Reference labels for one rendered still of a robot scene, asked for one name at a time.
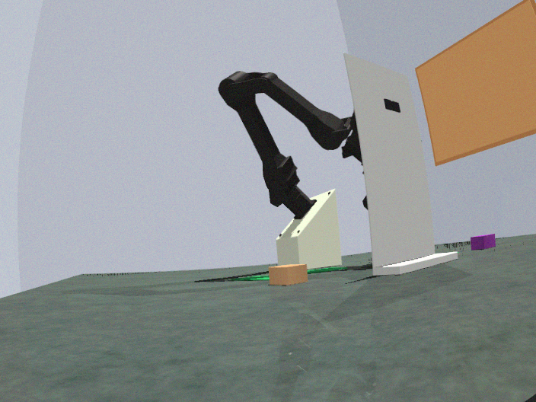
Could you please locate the grey panel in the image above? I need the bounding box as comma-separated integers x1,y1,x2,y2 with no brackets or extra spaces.
343,53,458,276

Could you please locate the purple rectangular block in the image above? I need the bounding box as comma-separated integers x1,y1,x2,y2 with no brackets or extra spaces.
471,234,496,250

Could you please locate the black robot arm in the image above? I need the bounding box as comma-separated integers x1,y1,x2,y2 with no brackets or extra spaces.
218,71,361,219

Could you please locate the tan rectangular block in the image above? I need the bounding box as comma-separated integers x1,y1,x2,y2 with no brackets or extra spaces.
268,264,308,286

